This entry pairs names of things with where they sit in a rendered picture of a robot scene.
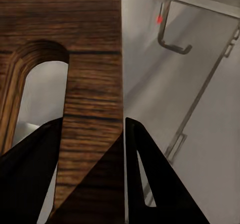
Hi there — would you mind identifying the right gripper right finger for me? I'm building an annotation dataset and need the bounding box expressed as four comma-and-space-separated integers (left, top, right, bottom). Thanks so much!
125, 117, 210, 224

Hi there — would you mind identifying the cutting board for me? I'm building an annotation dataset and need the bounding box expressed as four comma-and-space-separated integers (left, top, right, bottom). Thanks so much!
0, 0, 125, 224

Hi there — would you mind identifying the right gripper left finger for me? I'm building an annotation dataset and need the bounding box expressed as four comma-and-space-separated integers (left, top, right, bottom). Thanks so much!
0, 117, 63, 224

